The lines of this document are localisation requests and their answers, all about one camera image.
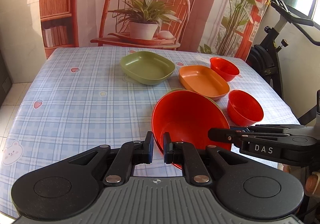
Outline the green square plate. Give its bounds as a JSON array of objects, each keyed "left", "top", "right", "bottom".
[{"left": 120, "top": 51, "right": 175, "bottom": 86}]

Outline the green round plate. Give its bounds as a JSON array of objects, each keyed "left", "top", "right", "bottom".
[{"left": 165, "top": 88, "right": 222, "bottom": 111}]

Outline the person's right hand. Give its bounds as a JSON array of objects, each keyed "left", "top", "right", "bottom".
[{"left": 282, "top": 164, "right": 319, "bottom": 199}]

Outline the blue plaid tablecloth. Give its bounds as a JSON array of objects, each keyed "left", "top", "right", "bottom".
[{"left": 0, "top": 46, "right": 301, "bottom": 219}]

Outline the printed room backdrop cloth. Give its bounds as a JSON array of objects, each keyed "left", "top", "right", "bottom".
[{"left": 40, "top": 0, "right": 269, "bottom": 60}]

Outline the large red round bowl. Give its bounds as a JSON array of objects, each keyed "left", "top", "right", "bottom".
[{"left": 151, "top": 89, "right": 232, "bottom": 170}]

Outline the small red bowl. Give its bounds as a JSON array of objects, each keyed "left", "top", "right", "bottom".
[
  {"left": 227, "top": 90, "right": 264, "bottom": 127},
  {"left": 210, "top": 57, "right": 240, "bottom": 82}
]

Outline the orange square plate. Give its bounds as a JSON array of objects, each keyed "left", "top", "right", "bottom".
[{"left": 179, "top": 65, "right": 230, "bottom": 100}]

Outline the black exercise bike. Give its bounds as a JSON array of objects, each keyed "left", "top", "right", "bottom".
[{"left": 246, "top": 0, "right": 320, "bottom": 126}]

